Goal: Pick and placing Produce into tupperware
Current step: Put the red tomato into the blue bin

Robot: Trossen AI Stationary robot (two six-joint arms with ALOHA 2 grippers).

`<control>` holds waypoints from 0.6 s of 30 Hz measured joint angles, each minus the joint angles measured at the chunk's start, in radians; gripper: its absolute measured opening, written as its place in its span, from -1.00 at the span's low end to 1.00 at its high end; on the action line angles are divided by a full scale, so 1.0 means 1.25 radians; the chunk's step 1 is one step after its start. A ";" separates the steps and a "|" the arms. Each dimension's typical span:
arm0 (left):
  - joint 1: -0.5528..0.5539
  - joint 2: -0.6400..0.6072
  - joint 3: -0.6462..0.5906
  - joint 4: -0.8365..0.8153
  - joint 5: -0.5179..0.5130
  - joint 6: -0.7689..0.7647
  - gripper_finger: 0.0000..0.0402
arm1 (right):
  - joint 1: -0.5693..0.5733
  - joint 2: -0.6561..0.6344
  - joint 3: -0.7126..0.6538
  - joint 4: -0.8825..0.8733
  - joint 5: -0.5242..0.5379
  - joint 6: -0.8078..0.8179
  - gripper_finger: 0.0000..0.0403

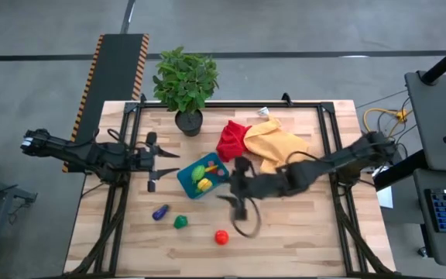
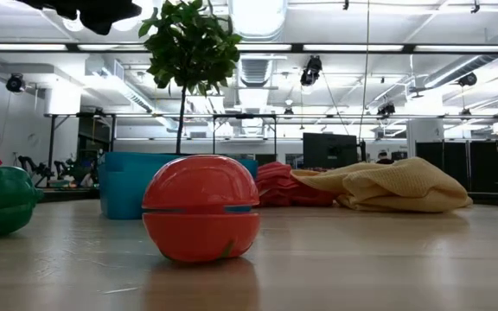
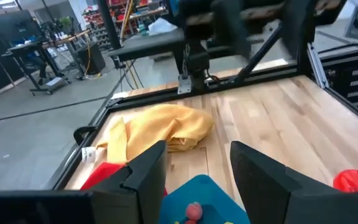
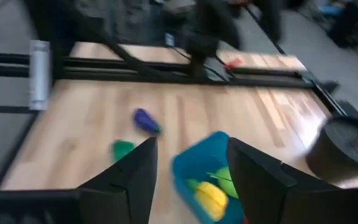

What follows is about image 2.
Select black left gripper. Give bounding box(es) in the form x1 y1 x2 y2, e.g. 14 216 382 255
61 0 143 36

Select blue plastic tupperware container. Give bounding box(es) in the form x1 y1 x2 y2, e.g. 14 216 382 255
97 150 259 220

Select dark green toy bell pepper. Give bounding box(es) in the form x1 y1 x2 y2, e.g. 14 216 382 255
0 166 45 238

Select red toy tomato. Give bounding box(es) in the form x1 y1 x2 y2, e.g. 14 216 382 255
141 154 262 264

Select green potted plant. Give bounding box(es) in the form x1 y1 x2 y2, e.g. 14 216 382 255
138 0 244 156

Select red cloth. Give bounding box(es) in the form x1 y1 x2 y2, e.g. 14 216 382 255
255 161 339 208

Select black desk monitor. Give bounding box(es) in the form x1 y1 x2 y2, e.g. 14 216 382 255
303 132 359 169

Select yellow waffle cloth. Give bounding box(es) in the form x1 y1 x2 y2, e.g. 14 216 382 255
290 156 474 213

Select black partition panels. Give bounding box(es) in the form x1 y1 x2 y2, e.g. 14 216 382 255
415 140 498 194

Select tall black table frame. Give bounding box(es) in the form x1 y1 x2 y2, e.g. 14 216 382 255
43 112 118 187

